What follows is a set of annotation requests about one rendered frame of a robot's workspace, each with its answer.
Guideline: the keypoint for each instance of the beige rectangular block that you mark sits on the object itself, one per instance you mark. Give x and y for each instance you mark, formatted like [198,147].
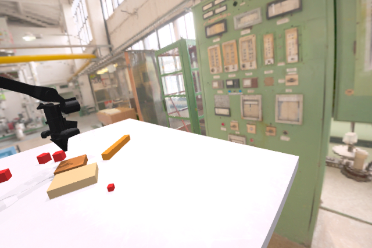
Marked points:
[73,180]

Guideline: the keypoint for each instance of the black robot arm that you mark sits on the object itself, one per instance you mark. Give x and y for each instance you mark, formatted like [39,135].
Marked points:
[46,94]

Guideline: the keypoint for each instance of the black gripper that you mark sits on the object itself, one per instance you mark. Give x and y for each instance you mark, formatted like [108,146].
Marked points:
[59,135]

